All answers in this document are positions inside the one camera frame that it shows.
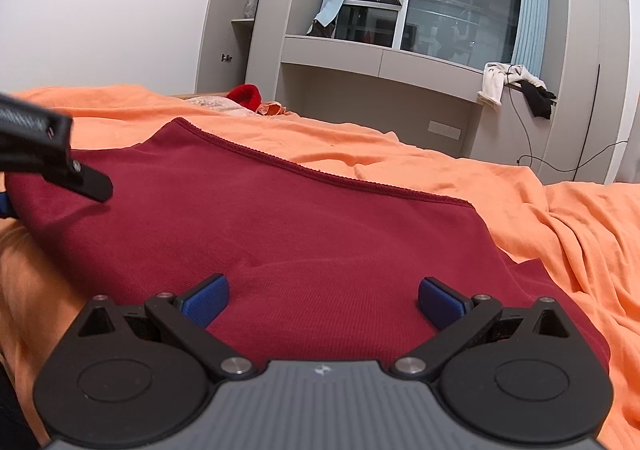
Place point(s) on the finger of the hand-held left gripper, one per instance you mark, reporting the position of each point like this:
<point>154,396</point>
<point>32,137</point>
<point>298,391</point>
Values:
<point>4,206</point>
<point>85,182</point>

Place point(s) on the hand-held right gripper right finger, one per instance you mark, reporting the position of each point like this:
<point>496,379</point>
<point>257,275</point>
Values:
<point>440,304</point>

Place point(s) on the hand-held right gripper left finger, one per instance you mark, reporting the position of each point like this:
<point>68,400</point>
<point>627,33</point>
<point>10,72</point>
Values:
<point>207,301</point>

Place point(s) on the dark red sweater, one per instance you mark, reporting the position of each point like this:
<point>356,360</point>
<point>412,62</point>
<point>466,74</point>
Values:
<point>300,230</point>

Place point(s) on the orange duvet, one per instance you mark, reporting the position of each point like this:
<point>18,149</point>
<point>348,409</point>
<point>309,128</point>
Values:
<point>550,240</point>

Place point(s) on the pale floral pillow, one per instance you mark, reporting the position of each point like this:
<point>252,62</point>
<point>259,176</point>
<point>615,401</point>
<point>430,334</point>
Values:
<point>212,103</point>

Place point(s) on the bright red cloth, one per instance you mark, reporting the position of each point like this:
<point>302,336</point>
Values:
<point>245,97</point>

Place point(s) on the small orange cloth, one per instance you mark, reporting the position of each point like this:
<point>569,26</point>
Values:
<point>275,108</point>

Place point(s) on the open wardrobe door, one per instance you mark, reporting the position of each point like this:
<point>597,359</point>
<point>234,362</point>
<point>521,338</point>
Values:
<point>222,4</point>

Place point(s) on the black garment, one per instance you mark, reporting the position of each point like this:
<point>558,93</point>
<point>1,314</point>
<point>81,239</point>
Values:
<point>539,99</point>

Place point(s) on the white garment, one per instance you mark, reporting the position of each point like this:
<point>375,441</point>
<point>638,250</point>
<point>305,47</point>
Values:
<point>492,82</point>

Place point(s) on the clear plastic bag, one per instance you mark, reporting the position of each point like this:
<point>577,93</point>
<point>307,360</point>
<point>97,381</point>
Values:
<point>251,5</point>

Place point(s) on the dark cloth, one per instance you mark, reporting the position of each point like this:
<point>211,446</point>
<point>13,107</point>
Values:
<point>321,28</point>

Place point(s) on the grey built-in wardrobe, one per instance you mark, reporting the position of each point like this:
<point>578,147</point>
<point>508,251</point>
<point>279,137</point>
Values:
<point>575,54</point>

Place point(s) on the window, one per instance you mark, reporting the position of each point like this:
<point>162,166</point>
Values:
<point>460,4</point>

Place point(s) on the white wall socket plate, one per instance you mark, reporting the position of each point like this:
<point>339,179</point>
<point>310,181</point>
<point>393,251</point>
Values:
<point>445,129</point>

